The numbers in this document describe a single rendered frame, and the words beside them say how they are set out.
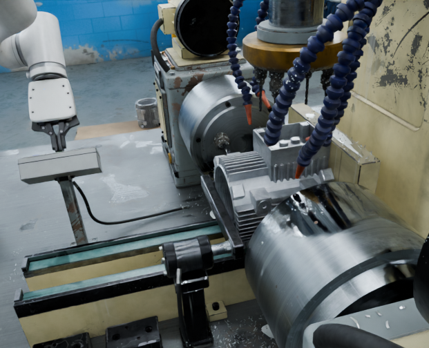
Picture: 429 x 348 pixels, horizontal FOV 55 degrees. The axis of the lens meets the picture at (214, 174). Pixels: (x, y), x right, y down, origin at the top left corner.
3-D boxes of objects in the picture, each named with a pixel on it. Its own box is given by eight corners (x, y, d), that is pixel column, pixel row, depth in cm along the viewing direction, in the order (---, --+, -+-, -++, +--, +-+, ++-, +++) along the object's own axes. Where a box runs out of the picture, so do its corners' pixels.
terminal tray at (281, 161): (304, 150, 89) (307, 120, 86) (328, 174, 80) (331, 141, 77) (252, 159, 87) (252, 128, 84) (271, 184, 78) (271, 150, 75)
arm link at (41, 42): (18, 66, 94) (59, 59, 95) (10, 13, 96) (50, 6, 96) (33, 79, 102) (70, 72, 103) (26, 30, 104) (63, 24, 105)
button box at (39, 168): (102, 172, 100) (99, 151, 101) (99, 167, 93) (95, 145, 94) (28, 185, 97) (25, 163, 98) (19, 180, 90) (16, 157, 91)
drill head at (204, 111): (246, 130, 138) (246, 56, 126) (291, 184, 108) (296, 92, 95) (173, 142, 134) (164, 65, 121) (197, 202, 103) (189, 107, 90)
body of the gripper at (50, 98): (21, 74, 94) (27, 121, 92) (68, 69, 96) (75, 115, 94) (30, 86, 101) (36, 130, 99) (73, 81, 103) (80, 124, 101)
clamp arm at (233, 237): (248, 257, 72) (212, 184, 93) (248, 244, 70) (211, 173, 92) (229, 262, 71) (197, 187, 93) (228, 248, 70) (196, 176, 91)
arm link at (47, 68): (21, 64, 94) (23, 76, 93) (62, 60, 95) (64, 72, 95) (31, 79, 102) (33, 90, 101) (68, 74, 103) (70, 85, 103)
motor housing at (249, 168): (293, 199, 101) (298, 128, 91) (331, 248, 85) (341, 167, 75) (214, 215, 97) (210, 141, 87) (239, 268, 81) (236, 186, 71)
